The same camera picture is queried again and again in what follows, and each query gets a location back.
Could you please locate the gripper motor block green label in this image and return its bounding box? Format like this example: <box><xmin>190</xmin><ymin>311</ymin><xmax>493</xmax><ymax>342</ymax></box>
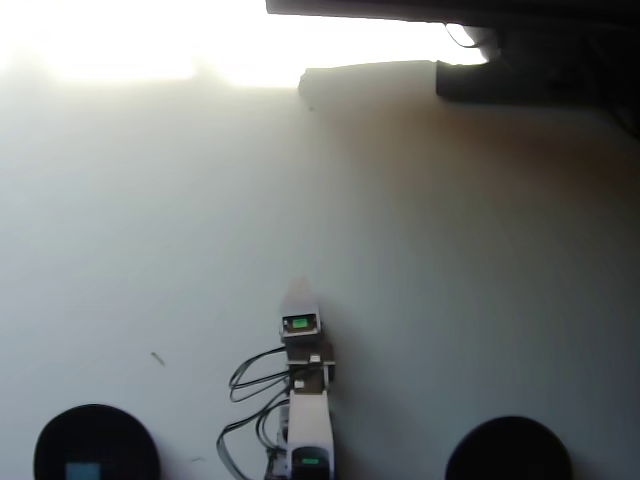
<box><xmin>278</xmin><ymin>276</ymin><xmax>337</xmax><ymax>367</ymax></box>

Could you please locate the black round bowl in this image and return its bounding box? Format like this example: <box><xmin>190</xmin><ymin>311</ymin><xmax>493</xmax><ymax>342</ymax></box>
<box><xmin>33</xmin><ymin>403</ymin><xmax>162</xmax><ymax>480</ymax></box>
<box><xmin>444</xmin><ymin>415</ymin><xmax>573</xmax><ymax>480</ymax></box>

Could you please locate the dark overhead shelf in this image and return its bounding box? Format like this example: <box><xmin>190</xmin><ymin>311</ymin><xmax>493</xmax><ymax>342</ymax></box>
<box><xmin>264</xmin><ymin>0</ymin><xmax>640</xmax><ymax>27</ymax></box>

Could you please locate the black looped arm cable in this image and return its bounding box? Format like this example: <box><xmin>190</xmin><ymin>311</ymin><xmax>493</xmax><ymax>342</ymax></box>
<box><xmin>228</xmin><ymin>345</ymin><xmax>292</xmax><ymax>404</ymax></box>
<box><xmin>215</xmin><ymin>401</ymin><xmax>292</xmax><ymax>480</ymax></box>

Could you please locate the thin dark hanging cable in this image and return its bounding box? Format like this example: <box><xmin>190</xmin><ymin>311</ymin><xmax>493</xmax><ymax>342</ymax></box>
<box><xmin>443</xmin><ymin>21</ymin><xmax>482</xmax><ymax>50</ymax></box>

